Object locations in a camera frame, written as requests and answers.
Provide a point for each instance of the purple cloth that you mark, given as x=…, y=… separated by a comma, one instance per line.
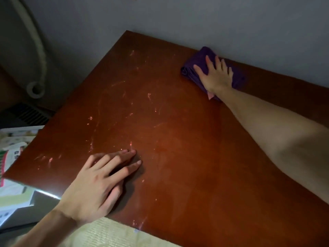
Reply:
x=196, y=60

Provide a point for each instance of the white pipe collar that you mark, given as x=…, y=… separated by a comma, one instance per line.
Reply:
x=29, y=91

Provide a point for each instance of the white insulated pipe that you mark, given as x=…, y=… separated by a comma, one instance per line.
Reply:
x=38, y=46

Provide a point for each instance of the person's right forearm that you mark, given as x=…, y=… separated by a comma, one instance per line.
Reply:
x=270, y=126

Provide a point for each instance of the brown wooden table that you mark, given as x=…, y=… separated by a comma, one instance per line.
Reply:
x=192, y=164

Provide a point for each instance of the dark grey cabinet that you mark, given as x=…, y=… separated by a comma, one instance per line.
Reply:
x=28, y=114

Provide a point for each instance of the white magazine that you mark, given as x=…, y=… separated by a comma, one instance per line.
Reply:
x=23, y=131

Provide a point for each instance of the brown curtain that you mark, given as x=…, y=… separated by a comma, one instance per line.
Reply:
x=7, y=95

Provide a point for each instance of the person's left hand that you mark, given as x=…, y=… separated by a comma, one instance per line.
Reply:
x=92, y=192

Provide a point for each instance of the person's right hand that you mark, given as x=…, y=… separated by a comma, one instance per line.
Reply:
x=217, y=79

